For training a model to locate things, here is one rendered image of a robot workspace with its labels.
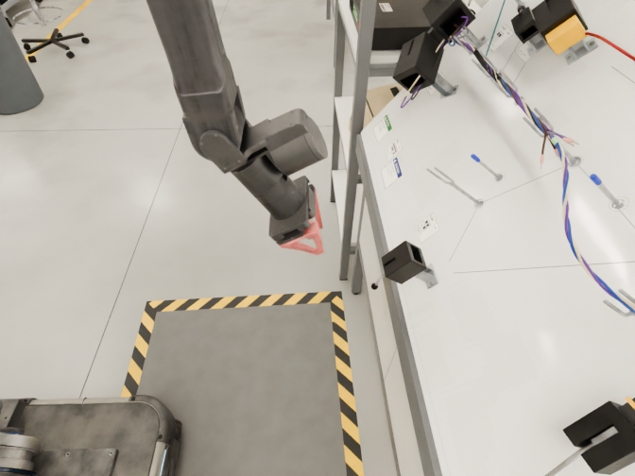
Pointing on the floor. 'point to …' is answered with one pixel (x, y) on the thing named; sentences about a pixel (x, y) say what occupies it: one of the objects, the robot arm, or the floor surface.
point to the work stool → (51, 35)
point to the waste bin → (15, 76)
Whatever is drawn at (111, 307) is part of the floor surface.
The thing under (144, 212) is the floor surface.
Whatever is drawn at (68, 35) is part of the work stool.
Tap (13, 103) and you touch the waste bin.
